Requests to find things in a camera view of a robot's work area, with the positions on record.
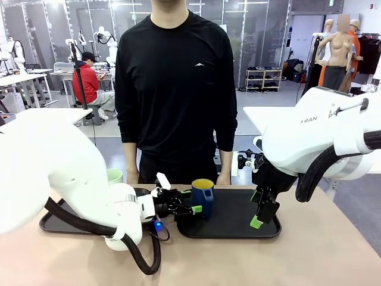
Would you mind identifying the person in black clothes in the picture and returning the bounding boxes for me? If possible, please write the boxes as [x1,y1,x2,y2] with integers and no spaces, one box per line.
[114,0,238,185]

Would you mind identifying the black left arm cable sleeve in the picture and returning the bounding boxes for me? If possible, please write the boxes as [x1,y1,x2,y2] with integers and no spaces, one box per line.
[44,198,162,275]

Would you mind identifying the black luggage bags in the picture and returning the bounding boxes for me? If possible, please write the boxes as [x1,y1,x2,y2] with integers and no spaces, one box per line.
[282,58,304,83]

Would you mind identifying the pale bald mannequin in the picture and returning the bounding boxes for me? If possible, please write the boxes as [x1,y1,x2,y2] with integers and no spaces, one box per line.
[323,19,336,60]

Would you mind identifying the black tripod pole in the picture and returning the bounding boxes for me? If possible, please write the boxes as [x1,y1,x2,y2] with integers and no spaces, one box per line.
[68,41,90,110]

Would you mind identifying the blue mug yellow inside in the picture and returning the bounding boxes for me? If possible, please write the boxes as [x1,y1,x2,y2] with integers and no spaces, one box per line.
[191,178,215,220]

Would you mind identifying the person's right forearm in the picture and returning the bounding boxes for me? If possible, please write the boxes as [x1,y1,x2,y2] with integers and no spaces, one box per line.
[123,142,140,175]

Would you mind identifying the mannequin orange clothes hat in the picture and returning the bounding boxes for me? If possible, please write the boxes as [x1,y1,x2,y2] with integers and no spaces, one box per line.
[346,19,364,80]

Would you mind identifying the pale green plastic cup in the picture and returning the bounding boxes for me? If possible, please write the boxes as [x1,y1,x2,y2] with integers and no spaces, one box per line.
[106,168,124,185]

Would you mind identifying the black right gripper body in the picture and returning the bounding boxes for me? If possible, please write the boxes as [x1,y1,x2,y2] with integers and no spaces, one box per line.
[251,154,298,197]

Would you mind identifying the white workshop desk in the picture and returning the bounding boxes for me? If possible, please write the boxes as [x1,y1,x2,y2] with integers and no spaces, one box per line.
[0,73,53,110]
[50,62,115,107]

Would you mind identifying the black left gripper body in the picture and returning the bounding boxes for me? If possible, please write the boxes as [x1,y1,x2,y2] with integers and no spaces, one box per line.
[153,189,181,221]

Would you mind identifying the white humanoid robot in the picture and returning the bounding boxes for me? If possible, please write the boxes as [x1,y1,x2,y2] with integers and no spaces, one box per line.
[0,37,27,75]

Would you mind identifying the seated person red jacket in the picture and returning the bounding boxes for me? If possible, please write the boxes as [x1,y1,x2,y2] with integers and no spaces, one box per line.
[72,51,116,120]

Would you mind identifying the hanging black trousers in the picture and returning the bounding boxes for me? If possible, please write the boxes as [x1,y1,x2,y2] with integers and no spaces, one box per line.
[302,35,324,90]

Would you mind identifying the person's left forearm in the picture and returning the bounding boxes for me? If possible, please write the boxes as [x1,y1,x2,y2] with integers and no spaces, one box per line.
[218,150,233,176]

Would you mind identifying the rack of black clothes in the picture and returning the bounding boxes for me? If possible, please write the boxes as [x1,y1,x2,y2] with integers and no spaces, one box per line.
[357,34,381,75]

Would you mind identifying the wooden shoe rack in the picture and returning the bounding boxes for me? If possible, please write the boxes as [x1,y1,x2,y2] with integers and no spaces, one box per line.
[245,66,283,92]

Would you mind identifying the black plastic serving tray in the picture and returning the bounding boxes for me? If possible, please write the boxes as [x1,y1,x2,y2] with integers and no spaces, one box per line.
[177,188,282,240]
[39,186,160,236]

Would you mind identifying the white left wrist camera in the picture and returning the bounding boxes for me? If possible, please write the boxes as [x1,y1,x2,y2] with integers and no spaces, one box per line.
[154,172,172,191]

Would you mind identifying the bare mannequin grey trousers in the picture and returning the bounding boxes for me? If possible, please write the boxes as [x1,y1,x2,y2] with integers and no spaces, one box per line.
[316,14,358,93]

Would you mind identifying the white robot black cables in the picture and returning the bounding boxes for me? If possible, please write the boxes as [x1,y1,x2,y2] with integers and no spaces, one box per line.
[94,26,118,69]

